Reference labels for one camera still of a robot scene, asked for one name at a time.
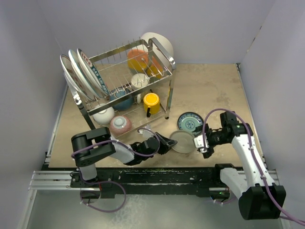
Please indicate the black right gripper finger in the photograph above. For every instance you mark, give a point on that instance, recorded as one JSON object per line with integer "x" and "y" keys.
{"x": 207, "y": 152}
{"x": 199, "y": 130}

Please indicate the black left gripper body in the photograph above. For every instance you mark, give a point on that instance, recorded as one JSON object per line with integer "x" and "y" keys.
{"x": 162, "y": 149}

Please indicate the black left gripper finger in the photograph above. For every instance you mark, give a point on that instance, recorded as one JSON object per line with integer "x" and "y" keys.
{"x": 170, "y": 144}
{"x": 163, "y": 139}

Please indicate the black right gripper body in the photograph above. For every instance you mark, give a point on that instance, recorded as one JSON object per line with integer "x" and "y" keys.
{"x": 217, "y": 137}

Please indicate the blue white porcelain saucer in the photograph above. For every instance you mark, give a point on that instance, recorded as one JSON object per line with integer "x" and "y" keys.
{"x": 189, "y": 121}

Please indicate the grey green small plate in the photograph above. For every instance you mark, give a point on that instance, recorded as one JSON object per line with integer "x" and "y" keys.
{"x": 184, "y": 140}

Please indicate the black white patterned bowl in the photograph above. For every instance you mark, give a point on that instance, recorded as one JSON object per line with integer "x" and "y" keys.
{"x": 120, "y": 125}

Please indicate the yellow translucent mug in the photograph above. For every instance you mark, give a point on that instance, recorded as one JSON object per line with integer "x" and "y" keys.
{"x": 151, "y": 103}

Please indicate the dark blue ceramic bowl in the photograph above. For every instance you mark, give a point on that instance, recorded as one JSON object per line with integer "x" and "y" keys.
{"x": 124, "y": 104}

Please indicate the plain white bowl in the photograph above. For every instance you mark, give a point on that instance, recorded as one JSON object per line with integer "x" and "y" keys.
{"x": 104, "y": 117}

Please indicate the white watermelon pattern plate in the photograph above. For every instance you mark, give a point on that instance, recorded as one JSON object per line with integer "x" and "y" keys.
{"x": 82, "y": 76}

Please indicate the white plate with red characters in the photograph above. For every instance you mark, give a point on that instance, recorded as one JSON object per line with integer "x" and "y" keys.
{"x": 73, "y": 78}

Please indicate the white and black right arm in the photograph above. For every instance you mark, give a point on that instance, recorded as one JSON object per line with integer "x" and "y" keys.
{"x": 258, "y": 195}

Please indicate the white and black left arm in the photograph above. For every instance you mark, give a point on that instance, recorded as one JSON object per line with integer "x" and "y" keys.
{"x": 93, "y": 146}

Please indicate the cream mug in rack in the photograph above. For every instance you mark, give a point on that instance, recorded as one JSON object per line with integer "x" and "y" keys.
{"x": 139, "y": 80}

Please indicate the stainless steel dish rack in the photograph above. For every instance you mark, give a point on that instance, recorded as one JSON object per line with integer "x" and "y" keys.
{"x": 77, "y": 113}

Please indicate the yellow plastic dish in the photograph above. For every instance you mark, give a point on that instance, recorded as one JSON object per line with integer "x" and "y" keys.
{"x": 155, "y": 69}

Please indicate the large cream bowl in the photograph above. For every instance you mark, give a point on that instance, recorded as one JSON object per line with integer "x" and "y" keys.
{"x": 163, "y": 41}

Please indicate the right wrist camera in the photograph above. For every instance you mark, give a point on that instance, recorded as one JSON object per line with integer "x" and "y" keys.
{"x": 201, "y": 143}

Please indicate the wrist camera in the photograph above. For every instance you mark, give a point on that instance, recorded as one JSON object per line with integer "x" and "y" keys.
{"x": 145, "y": 131}
{"x": 201, "y": 143}

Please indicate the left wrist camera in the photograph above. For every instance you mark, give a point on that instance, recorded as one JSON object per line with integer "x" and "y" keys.
{"x": 145, "y": 131}

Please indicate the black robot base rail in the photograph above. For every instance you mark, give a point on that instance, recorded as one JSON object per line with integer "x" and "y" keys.
{"x": 198, "y": 181}

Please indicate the aluminium frame rail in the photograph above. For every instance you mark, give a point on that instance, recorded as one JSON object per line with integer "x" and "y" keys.
{"x": 61, "y": 180}

